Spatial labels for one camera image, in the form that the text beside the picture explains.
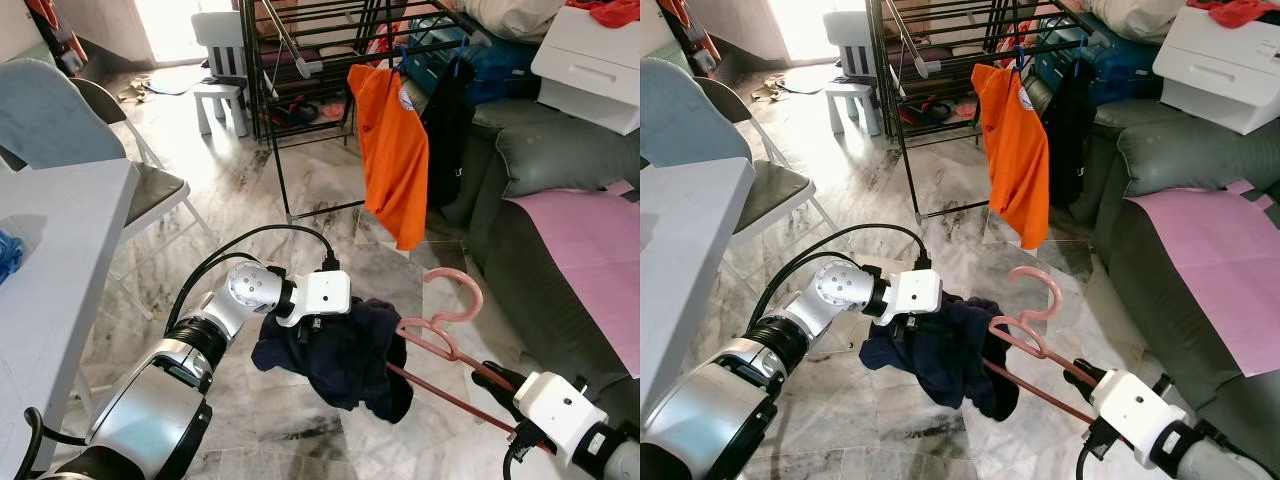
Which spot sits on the navy blue garment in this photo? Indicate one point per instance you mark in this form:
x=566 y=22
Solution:
x=940 y=365
x=340 y=370

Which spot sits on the red plastic clothes hanger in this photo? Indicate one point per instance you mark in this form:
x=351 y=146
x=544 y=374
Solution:
x=479 y=296
x=1058 y=292

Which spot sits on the orange shirt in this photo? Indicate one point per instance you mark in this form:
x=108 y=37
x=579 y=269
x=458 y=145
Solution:
x=1015 y=160
x=395 y=160

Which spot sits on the blue shirt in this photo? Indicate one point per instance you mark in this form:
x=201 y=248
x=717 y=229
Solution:
x=10 y=258

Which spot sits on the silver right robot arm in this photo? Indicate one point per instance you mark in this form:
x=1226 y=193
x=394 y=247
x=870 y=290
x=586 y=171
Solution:
x=1220 y=462
x=618 y=462

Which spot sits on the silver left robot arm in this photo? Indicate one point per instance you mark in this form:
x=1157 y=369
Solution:
x=730 y=420
x=150 y=410

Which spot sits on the pink mat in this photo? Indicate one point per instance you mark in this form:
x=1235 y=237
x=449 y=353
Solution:
x=1210 y=270
x=590 y=270

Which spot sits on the black metal drying rack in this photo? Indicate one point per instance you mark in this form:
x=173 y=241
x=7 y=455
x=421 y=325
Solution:
x=283 y=140
x=912 y=140

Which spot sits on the grey white folding chair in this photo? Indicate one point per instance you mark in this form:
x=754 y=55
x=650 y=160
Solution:
x=785 y=190
x=155 y=190

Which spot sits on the grey green sofa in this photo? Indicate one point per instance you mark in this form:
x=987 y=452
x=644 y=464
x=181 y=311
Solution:
x=560 y=160
x=1190 y=160

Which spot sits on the black hanging garment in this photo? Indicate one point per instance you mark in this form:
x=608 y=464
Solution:
x=448 y=140
x=1072 y=140

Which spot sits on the grey folding table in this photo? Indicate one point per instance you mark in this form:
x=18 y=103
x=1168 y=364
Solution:
x=60 y=220
x=690 y=230

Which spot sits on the white plastic child chair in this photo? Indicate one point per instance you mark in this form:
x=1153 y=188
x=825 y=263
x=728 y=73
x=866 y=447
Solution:
x=852 y=95
x=220 y=95

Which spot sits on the blue white floor cloth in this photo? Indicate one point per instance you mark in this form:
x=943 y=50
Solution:
x=805 y=80
x=175 y=80

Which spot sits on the brown sandal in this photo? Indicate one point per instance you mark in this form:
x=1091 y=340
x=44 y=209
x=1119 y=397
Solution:
x=768 y=92
x=137 y=92

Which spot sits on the red patterned cloth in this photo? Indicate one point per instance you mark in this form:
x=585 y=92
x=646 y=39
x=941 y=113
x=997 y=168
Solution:
x=385 y=40
x=1012 y=40

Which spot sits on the blue bag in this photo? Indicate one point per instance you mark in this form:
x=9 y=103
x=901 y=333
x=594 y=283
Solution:
x=1125 y=72
x=505 y=72

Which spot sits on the white drawer unit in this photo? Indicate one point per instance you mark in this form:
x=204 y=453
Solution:
x=590 y=70
x=1215 y=70

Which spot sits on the beige pillow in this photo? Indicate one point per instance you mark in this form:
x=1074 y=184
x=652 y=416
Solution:
x=515 y=15
x=1140 y=15

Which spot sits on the orange black stick vacuum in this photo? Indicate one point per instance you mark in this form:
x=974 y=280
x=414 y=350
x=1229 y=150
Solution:
x=685 y=35
x=55 y=35

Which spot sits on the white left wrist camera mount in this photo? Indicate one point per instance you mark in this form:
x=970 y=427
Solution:
x=325 y=295
x=915 y=295

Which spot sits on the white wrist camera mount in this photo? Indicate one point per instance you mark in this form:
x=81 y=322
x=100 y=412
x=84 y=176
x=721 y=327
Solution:
x=325 y=295
x=560 y=410
x=1135 y=410
x=915 y=295

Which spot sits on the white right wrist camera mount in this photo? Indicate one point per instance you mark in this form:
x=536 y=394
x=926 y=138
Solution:
x=560 y=410
x=1135 y=410

